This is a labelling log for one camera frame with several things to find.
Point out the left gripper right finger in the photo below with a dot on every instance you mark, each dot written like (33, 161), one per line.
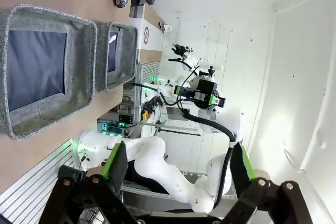
(240, 169)

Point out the white panel with target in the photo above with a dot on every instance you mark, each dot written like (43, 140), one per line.
(153, 35)

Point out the grey felt basket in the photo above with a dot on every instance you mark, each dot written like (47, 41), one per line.
(36, 69)
(123, 58)

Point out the green lit control box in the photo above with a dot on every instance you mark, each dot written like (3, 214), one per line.
(110, 129)

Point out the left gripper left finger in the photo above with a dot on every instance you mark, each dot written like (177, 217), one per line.
(118, 166)

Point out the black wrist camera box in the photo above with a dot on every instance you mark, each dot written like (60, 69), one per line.
(207, 86)

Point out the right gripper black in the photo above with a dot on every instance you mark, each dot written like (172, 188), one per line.
(197, 95)

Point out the yellow emergency stop button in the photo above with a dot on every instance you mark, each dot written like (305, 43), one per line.
(145, 114)

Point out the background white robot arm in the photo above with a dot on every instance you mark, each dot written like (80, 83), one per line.
(190, 60)

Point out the white mug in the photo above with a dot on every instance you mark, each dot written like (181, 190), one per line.
(168, 28)

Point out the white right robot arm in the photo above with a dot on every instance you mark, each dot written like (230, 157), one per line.
(173, 179)

